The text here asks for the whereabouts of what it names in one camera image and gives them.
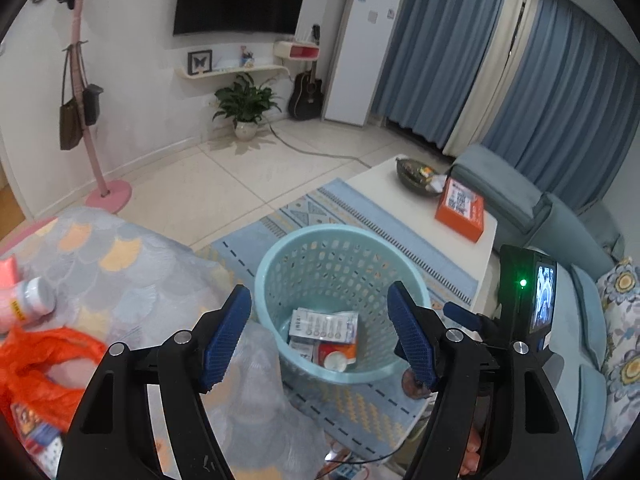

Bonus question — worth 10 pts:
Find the pink coat rack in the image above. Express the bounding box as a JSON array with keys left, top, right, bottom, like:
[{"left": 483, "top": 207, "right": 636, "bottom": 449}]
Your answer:
[{"left": 65, "top": 0, "right": 133, "bottom": 213}]

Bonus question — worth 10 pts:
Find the orange plastic bag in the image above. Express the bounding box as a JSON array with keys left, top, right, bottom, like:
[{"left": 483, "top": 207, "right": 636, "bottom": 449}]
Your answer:
[{"left": 0, "top": 325, "right": 108, "bottom": 433}]

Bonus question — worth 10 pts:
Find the colourful printed packet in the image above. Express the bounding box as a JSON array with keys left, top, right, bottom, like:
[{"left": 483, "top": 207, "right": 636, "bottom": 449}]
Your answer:
[{"left": 10, "top": 400, "right": 63, "bottom": 466}]

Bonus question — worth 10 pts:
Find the dark bowl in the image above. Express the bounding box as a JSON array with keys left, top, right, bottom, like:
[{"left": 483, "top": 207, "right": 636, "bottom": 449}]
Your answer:
[{"left": 395, "top": 156, "right": 446, "bottom": 196}]

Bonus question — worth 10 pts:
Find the grey floor cable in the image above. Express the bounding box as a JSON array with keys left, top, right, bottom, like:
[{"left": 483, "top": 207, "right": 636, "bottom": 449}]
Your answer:
[{"left": 270, "top": 120, "right": 373, "bottom": 167}]

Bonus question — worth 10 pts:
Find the white blister pack box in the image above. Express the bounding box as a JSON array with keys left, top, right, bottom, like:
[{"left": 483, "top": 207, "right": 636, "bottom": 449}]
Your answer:
[{"left": 289, "top": 308, "right": 360, "bottom": 346}]

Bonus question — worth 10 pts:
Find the blue sofa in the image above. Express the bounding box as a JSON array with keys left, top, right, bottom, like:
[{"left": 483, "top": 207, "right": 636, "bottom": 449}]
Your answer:
[{"left": 450, "top": 144, "right": 631, "bottom": 480}]

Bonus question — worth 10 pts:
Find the pink and white wall box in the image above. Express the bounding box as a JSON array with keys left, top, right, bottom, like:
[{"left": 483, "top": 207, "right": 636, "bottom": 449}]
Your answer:
[{"left": 273, "top": 40, "right": 321, "bottom": 61}]

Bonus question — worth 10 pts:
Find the black hanging bag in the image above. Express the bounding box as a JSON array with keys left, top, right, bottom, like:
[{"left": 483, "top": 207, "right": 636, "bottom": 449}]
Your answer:
[{"left": 77, "top": 45, "right": 104, "bottom": 126}]

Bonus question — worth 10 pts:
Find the framed butterfly picture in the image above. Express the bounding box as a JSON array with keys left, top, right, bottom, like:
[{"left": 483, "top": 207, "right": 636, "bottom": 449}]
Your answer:
[{"left": 188, "top": 49, "right": 213, "bottom": 77}]

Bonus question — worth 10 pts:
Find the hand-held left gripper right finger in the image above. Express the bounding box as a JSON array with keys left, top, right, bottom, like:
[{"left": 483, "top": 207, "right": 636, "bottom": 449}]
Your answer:
[{"left": 387, "top": 281, "right": 583, "bottom": 480}]

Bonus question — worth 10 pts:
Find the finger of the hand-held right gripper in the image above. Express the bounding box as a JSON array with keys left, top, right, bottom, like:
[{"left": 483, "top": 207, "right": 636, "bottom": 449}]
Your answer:
[{"left": 444, "top": 301, "right": 501, "bottom": 346}]

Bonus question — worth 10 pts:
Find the curved white wall shelf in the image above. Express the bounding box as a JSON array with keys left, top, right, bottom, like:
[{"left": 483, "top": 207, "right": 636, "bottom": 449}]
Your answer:
[{"left": 175, "top": 62, "right": 291, "bottom": 81}]

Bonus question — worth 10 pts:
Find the scale pattern blanket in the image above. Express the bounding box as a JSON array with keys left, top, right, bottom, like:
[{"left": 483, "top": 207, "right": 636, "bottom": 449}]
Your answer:
[{"left": 0, "top": 205, "right": 331, "bottom": 480}]

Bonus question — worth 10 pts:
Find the thin black cable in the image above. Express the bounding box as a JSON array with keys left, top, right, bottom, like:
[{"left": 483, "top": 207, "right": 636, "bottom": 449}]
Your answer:
[{"left": 325, "top": 440, "right": 426, "bottom": 467}]

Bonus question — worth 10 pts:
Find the black guitar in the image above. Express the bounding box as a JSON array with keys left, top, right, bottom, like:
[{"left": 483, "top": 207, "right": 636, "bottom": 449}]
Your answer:
[{"left": 288, "top": 57, "right": 325, "bottom": 122}]

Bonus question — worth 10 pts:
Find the white coffee table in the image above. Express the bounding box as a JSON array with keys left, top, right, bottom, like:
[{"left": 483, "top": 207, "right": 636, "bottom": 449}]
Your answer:
[{"left": 345, "top": 154, "right": 500, "bottom": 311}]

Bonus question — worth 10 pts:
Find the beige curtain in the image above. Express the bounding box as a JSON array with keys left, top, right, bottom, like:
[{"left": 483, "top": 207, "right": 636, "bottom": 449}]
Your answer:
[{"left": 442, "top": 0, "right": 543, "bottom": 158}]

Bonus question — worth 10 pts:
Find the brown round thing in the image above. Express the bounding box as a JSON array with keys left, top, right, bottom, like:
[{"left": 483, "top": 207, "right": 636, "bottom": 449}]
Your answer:
[{"left": 402, "top": 367, "right": 432, "bottom": 398}]

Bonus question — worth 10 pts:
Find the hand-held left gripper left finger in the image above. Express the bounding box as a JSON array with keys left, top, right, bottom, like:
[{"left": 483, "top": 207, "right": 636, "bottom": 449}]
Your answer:
[{"left": 57, "top": 284, "right": 252, "bottom": 480}]

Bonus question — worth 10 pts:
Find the white pill bottle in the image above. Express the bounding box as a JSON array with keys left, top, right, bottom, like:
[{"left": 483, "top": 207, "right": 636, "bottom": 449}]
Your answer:
[{"left": 0, "top": 277, "right": 56, "bottom": 336}]

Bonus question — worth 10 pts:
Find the blue curtain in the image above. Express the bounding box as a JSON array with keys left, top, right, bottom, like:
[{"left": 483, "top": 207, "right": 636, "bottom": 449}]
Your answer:
[
  {"left": 370, "top": 0, "right": 511, "bottom": 153},
  {"left": 482, "top": 0, "right": 640, "bottom": 216}
]

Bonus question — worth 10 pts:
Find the light blue plastic basket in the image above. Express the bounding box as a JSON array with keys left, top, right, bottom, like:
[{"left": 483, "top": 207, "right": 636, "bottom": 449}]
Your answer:
[{"left": 254, "top": 225, "right": 432, "bottom": 386}]

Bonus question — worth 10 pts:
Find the red and white box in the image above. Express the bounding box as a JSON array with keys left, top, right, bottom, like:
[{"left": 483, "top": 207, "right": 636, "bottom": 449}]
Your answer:
[{"left": 314, "top": 342, "right": 358, "bottom": 373}]

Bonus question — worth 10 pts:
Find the orange box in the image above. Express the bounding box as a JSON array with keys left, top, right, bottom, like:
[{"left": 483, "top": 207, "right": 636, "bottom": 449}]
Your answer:
[{"left": 434, "top": 176, "right": 487, "bottom": 243}]

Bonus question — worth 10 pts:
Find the brown hanging bag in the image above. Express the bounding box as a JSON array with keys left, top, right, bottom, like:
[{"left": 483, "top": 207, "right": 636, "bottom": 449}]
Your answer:
[{"left": 59, "top": 47, "right": 83, "bottom": 151}]

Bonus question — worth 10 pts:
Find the floral cushion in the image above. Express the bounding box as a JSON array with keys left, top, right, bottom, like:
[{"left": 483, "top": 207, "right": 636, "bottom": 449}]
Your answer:
[{"left": 597, "top": 257, "right": 640, "bottom": 441}]

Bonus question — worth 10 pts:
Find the white refrigerator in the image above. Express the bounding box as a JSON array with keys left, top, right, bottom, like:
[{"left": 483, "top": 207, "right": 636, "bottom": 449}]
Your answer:
[{"left": 322, "top": 0, "right": 405, "bottom": 126}]

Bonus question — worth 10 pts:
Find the potted green plant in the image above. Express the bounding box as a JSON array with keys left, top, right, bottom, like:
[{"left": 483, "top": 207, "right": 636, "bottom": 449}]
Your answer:
[{"left": 212, "top": 72, "right": 283, "bottom": 141}]

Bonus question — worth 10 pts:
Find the person's right hand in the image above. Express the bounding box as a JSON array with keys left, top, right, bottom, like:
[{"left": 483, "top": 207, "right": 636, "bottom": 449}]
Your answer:
[{"left": 461, "top": 427, "right": 482, "bottom": 477}]

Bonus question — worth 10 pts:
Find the clear plastic bag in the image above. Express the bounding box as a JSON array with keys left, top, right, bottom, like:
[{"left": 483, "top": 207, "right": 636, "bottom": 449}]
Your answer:
[{"left": 207, "top": 322, "right": 331, "bottom": 480}]

